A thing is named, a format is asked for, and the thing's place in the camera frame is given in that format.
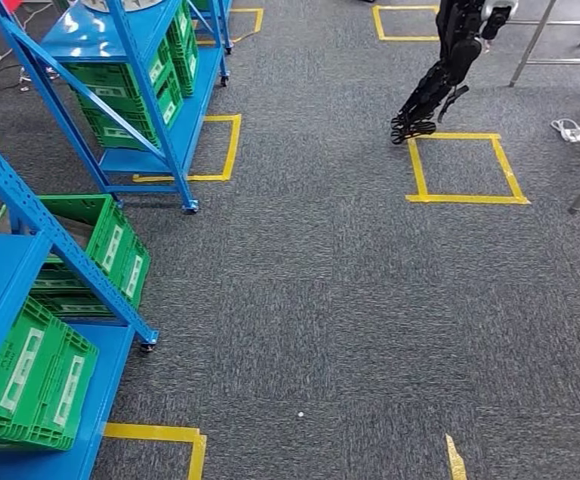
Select blue metal shelf rack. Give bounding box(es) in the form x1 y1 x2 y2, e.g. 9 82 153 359
0 122 160 480
0 0 231 215
190 0 234 56

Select yellow floor tape marking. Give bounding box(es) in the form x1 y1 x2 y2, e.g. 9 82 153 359
444 433 469 480
192 6 265 47

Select yellow floor tape square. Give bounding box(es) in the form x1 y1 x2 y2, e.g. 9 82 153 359
372 4 442 43
405 132 532 206

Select brown cardboard insert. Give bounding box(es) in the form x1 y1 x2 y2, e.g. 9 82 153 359
45 213 95 266

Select black humanoid robot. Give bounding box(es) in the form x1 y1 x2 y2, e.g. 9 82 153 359
390 0 519 146

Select steel table frame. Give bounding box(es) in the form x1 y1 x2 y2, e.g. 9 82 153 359
508 0 580 89

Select white coiled cable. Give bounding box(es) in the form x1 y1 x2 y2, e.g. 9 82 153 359
550 117 580 162

